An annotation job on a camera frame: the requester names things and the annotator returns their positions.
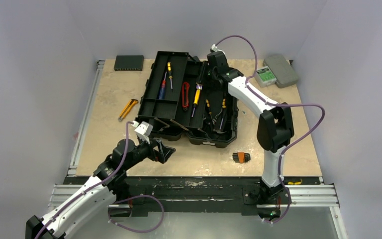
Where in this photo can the black plastic toolbox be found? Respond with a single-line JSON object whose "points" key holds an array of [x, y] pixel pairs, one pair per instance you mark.
{"points": [[167, 116]]}

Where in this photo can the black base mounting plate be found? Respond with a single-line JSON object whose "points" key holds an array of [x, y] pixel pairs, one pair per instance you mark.
{"points": [[212, 195]]}

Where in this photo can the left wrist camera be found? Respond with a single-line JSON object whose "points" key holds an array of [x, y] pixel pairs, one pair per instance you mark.
{"points": [[143, 130]]}

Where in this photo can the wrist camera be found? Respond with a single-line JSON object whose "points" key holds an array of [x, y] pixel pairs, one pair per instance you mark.
{"points": [[143, 130], [214, 48]]}

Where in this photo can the yellow hex key set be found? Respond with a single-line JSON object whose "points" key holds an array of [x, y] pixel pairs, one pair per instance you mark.
{"points": [[199, 86]]}

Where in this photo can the black network switch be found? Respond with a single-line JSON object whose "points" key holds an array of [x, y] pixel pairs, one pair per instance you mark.
{"points": [[129, 63]]}

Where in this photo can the red black utility knife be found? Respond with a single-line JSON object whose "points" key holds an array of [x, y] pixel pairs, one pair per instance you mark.
{"points": [[185, 95]]}

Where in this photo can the blue red screwdriver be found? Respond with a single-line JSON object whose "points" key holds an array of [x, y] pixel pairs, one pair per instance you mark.
{"points": [[162, 90]]}

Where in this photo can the yellow utility knife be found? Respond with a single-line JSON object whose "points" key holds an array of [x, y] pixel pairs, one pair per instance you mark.
{"points": [[127, 109]]}

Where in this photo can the aluminium frame rail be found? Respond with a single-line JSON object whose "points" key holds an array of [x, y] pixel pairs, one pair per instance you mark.
{"points": [[82, 131]]}

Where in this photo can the green white small box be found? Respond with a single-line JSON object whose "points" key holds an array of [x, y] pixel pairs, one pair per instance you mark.
{"points": [[265, 77]]}

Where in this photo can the orange hex key set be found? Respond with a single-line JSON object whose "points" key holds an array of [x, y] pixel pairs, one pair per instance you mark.
{"points": [[241, 157]]}

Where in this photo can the small claw hammer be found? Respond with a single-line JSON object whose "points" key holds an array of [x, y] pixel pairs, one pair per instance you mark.
{"points": [[219, 123]]}

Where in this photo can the yellow black screwdriver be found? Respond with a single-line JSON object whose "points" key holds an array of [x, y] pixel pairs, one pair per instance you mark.
{"points": [[169, 70]]}

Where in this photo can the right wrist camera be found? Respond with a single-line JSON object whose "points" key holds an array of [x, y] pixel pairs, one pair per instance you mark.
{"points": [[214, 48]]}

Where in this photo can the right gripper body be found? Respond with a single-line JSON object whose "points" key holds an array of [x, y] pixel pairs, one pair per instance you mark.
{"points": [[215, 76]]}

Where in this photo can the yellow handled screwdriver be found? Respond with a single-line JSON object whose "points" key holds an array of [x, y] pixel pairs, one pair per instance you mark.
{"points": [[195, 102]]}

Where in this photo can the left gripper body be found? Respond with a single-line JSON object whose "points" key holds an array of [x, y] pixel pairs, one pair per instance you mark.
{"points": [[158, 154]]}

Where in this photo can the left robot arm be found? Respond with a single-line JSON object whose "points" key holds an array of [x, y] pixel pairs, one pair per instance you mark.
{"points": [[106, 186]]}

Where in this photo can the grey plastic case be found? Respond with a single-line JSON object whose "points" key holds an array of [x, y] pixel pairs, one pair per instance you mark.
{"points": [[284, 73]]}

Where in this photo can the yellow handled pliers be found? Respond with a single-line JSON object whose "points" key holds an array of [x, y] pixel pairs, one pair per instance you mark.
{"points": [[217, 112]]}

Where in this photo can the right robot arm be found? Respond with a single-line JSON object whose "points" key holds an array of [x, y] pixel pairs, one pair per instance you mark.
{"points": [[275, 124]]}

